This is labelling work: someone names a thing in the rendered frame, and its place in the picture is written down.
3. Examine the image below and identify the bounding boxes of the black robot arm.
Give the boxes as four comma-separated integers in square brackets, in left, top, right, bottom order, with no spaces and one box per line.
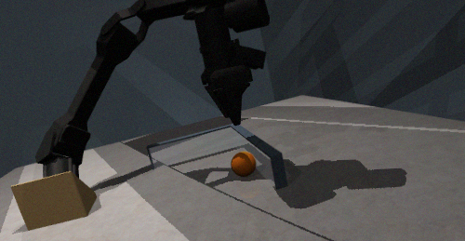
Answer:
[35,0,270,179]

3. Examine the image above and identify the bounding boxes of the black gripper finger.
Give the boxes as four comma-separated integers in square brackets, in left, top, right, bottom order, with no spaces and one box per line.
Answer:
[205,86,229,118]
[213,83,250,126]

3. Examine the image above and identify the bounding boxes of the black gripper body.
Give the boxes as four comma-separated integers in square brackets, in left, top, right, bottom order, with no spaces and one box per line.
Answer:
[199,35,253,89]

